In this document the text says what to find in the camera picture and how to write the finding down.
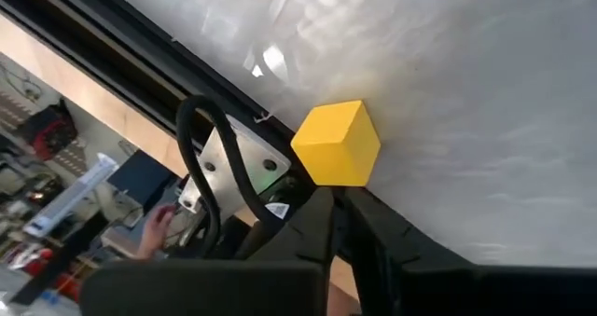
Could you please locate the black table frame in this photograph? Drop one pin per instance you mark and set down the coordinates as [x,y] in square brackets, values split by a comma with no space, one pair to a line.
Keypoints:
[116,59]

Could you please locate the silver metal mounting plate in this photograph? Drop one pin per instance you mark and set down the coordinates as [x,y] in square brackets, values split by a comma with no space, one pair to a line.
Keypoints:
[254,160]

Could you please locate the white code sticker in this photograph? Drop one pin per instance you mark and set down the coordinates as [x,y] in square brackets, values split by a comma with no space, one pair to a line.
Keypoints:
[278,210]

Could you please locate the red and black bag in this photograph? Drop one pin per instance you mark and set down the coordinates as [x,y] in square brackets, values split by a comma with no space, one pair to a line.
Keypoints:
[49,132]

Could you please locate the black diagonal strut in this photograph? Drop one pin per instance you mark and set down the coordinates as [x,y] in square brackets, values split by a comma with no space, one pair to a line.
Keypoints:
[51,269]

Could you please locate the long white blue box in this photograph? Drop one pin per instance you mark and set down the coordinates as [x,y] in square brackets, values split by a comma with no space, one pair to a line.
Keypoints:
[70,195]

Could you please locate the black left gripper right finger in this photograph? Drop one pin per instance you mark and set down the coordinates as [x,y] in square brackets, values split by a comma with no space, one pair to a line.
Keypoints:
[378,251]

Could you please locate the person's hand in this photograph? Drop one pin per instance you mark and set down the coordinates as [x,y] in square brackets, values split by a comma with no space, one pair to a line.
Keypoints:
[154,234]

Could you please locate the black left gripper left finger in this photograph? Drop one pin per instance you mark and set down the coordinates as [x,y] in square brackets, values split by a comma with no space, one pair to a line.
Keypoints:
[308,237]

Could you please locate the yellow wooden cube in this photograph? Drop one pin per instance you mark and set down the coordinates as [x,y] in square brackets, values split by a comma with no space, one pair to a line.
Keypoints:
[336,143]

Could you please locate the light wooden table board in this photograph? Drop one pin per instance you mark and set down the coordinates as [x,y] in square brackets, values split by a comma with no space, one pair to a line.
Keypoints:
[93,97]

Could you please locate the dark blue box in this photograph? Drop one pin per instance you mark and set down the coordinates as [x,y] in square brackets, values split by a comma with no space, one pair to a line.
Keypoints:
[140,176]

